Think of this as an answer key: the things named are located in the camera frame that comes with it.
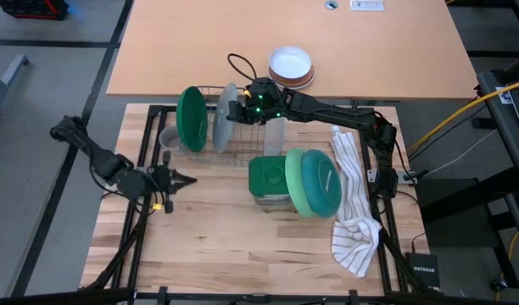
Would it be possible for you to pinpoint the white striped dish towel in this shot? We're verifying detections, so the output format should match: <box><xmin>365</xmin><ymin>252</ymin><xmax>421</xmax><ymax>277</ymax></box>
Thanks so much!
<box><xmin>328</xmin><ymin>125</ymin><xmax>383</xmax><ymax>279</ymax></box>

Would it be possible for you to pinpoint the white cable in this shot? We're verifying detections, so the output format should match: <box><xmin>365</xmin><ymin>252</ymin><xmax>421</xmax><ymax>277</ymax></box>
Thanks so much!
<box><xmin>419</xmin><ymin>128</ymin><xmax>498</xmax><ymax>178</ymax></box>

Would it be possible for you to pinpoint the translucent utensil holder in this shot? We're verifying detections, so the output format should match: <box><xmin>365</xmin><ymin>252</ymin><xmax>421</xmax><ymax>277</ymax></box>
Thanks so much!
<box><xmin>262</xmin><ymin>117</ymin><xmax>287</xmax><ymax>158</ymax></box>

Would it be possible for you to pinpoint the black Netgear switch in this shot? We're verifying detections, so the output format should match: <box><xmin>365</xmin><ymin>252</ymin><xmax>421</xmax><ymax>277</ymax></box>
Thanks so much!
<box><xmin>405</xmin><ymin>252</ymin><xmax>441</xmax><ymax>289</ymax></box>

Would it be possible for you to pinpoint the grey table leg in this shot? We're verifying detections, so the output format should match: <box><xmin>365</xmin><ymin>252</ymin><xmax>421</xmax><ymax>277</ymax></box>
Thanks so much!
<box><xmin>0</xmin><ymin>53</ymin><xmax>31</xmax><ymax>130</ymax></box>

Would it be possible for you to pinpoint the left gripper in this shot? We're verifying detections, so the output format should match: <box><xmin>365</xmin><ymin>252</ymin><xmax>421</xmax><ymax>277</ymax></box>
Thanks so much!
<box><xmin>114</xmin><ymin>150</ymin><xmax>198</xmax><ymax>214</ymax></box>

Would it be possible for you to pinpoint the brown rimmed plate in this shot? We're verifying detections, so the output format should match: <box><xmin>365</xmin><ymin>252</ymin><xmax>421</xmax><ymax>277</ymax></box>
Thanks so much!
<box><xmin>266</xmin><ymin>63</ymin><xmax>316</xmax><ymax>91</ymax></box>

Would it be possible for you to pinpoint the teal plate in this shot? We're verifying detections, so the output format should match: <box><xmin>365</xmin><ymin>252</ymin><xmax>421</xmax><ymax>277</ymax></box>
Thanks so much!
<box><xmin>300</xmin><ymin>148</ymin><xmax>343</xmax><ymax>219</ymax></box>

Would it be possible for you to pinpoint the clear plastic measuring cup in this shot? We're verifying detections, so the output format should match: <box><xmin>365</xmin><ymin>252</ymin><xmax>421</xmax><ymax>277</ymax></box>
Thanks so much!
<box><xmin>158</xmin><ymin>125</ymin><xmax>185</xmax><ymax>154</ymax></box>

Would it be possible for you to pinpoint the light green plate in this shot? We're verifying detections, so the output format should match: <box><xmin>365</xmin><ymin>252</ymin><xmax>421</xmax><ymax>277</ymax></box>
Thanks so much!
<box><xmin>284</xmin><ymin>147</ymin><xmax>319</xmax><ymax>219</ymax></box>

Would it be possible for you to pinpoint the white bowl with brown outside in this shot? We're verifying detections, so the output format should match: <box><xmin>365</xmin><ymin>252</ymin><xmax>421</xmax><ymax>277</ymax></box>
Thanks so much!
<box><xmin>268</xmin><ymin>45</ymin><xmax>314</xmax><ymax>84</ymax></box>

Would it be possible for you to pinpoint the grey plate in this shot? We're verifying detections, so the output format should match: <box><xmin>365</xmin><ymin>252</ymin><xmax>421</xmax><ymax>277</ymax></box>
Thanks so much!
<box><xmin>211</xmin><ymin>81</ymin><xmax>240</xmax><ymax>154</ymax></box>

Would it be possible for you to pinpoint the black cable loop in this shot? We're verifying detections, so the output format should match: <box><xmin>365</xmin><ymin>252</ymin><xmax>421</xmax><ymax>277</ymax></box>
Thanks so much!
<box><xmin>226</xmin><ymin>53</ymin><xmax>259</xmax><ymax>82</ymax></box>

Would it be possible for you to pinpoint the orange wooden desk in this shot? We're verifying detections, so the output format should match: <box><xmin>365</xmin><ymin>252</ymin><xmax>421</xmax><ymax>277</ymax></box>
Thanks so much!
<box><xmin>105</xmin><ymin>0</ymin><xmax>479</xmax><ymax>102</ymax></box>

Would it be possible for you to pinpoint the dark green plate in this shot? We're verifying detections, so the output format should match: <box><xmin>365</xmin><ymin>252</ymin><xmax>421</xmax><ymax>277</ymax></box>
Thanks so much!
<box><xmin>175</xmin><ymin>86</ymin><xmax>209</xmax><ymax>154</ymax></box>

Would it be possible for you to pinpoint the white power strip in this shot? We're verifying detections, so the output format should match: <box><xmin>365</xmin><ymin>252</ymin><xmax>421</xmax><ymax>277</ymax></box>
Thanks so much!
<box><xmin>349</xmin><ymin>0</ymin><xmax>385</xmax><ymax>12</ymax></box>

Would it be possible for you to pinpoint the yellow cable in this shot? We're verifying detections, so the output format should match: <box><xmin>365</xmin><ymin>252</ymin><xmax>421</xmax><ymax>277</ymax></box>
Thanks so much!
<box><xmin>406</xmin><ymin>77</ymin><xmax>519</xmax><ymax>154</ymax></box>
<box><xmin>494</xmin><ymin>230</ymin><xmax>519</xmax><ymax>302</ymax></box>

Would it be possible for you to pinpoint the black and red toolbox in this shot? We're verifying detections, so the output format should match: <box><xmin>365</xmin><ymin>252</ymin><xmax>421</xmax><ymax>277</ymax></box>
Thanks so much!
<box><xmin>0</xmin><ymin>0</ymin><xmax>70</xmax><ymax>21</ymax></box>

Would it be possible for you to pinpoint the black aluminium frame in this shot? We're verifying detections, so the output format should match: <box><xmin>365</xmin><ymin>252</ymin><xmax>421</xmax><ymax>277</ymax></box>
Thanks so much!
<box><xmin>78</xmin><ymin>103</ymin><xmax>445</xmax><ymax>305</ymax></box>

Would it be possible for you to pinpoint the wire dish rack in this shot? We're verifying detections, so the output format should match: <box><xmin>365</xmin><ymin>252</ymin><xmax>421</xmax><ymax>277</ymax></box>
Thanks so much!
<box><xmin>174</xmin><ymin>85</ymin><xmax>287</xmax><ymax>168</ymax></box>

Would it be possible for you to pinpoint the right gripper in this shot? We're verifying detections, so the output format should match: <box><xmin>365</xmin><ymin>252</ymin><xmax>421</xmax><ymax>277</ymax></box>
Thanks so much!
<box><xmin>227</xmin><ymin>76</ymin><xmax>288</xmax><ymax>127</ymax></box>

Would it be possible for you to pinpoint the green Cascade detergent tub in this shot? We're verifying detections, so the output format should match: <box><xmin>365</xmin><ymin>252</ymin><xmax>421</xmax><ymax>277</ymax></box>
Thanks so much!
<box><xmin>248</xmin><ymin>155</ymin><xmax>292</xmax><ymax>207</ymax></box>

